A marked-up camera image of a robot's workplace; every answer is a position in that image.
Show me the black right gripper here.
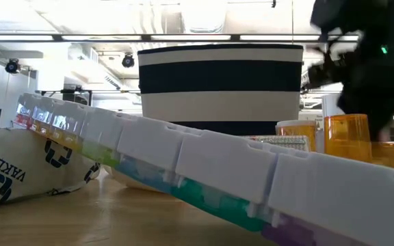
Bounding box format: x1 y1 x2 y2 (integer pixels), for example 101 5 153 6
337 30 394 141

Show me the orange pill bottle white cap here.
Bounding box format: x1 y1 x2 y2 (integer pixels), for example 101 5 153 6
274 119 318 153

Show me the white weekly pill organizer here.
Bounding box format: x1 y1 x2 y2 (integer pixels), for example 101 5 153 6
14 92 394 246

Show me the navy white striped fabric basket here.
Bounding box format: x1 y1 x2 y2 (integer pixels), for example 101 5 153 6
137 43 304 137

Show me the white round column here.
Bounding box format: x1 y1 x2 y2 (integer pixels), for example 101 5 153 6
321 92 345 119

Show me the ceiling light strip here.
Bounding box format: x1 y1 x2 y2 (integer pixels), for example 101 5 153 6
0 33 360 44

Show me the black ceiling spotlight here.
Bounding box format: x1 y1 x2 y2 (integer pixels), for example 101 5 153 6
4 58 21 74
121 53 135 68

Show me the black background rack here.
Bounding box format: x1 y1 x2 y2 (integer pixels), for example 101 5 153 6
35 87 94 107

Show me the white printed bandage pack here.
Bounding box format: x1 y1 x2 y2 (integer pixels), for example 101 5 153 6
0 125 101 209

